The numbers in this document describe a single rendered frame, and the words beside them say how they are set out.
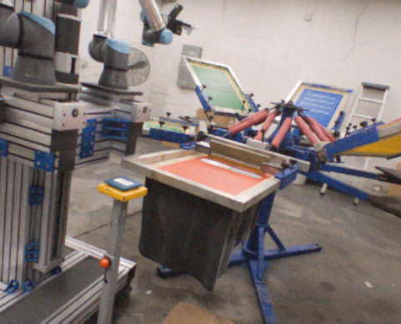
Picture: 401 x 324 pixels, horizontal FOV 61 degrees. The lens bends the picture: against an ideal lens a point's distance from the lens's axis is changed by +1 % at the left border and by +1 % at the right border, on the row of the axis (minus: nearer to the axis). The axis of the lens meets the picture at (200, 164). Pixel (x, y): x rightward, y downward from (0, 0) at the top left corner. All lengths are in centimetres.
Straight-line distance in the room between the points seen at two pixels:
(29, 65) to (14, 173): 58
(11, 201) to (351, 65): 513
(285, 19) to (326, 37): 74
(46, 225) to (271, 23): 526
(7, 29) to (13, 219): 89
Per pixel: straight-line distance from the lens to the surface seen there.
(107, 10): 189
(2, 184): 183
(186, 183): 132
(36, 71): 136
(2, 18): 133
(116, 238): 134
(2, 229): 191
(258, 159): 181
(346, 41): 597
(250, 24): 642
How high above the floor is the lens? 139
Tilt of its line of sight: 14 degrees down
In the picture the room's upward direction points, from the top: 11 degrees clockwise
